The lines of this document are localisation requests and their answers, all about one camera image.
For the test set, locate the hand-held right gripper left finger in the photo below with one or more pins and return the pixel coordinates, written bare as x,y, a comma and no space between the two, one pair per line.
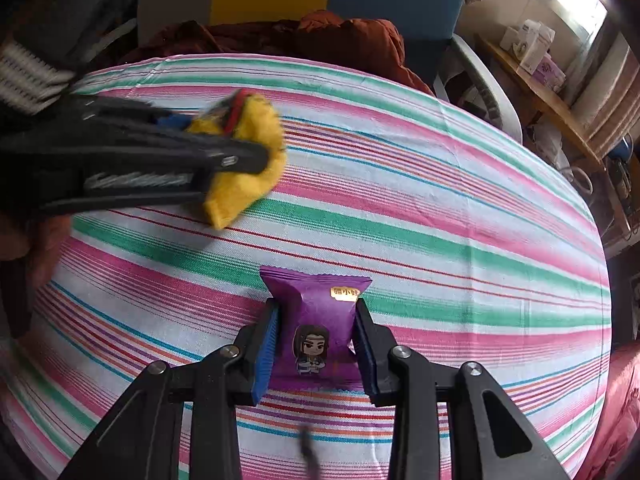
265,355

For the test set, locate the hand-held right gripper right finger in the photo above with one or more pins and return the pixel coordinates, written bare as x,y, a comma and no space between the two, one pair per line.
364,355

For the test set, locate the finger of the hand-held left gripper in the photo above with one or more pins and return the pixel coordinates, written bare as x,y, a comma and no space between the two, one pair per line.
125,115
150,152

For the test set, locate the purple snack packet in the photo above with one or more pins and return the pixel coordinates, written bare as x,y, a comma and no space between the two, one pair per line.
315,310

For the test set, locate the yellow knitted toy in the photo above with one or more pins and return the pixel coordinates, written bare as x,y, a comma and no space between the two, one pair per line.
240,195

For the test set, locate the striped bedsheet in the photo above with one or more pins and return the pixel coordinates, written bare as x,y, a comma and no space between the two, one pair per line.
400,210

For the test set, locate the maroon blanket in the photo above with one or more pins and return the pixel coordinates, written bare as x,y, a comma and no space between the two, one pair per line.
340,40

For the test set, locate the red quilt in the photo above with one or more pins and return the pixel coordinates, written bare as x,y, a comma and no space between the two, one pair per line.
620,410

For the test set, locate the wooden shelf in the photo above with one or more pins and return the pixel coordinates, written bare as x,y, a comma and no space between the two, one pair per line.
550,105

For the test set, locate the blue container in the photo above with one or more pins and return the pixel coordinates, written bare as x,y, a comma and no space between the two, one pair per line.
622,151

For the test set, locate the small purple white box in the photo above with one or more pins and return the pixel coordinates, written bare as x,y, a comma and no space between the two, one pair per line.
547,70

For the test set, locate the white appliance box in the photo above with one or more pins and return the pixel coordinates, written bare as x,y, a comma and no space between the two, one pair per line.
530,42

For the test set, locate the pink checked curtain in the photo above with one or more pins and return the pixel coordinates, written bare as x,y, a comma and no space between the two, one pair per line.
615,95

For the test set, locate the grey bed rail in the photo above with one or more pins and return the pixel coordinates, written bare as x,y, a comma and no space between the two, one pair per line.
480,80

